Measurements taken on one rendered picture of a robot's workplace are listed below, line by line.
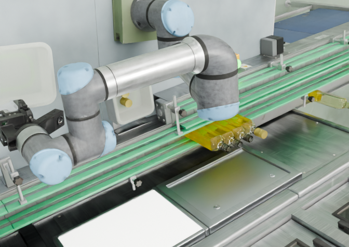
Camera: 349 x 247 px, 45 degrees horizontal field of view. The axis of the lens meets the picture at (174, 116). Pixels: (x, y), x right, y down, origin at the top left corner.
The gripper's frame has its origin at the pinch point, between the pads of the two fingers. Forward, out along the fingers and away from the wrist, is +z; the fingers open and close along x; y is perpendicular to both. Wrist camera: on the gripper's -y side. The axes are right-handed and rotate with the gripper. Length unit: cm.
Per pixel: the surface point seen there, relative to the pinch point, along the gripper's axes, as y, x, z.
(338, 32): -180, 11, 25
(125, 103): -49, 22, 27
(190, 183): -61, 49, -2
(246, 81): -102, 20, 14
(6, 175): 1.3, 34.8, 20.8
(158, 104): -62, 25, 23
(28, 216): -1.9, 48.0, 12.6
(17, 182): 1.2, 28.8, 6.4
